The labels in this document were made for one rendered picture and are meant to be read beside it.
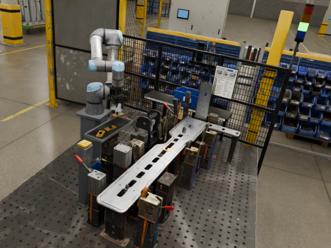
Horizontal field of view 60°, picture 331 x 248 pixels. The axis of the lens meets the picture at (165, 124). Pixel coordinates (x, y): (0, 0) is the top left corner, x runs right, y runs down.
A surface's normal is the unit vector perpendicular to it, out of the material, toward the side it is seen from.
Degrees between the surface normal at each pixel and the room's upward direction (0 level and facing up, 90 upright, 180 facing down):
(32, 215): 0
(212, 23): 90
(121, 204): 0
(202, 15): 90
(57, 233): 0
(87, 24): 91
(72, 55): 89
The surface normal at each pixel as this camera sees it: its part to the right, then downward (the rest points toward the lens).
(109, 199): 0.12, -0.90
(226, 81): -0.43, 0.34
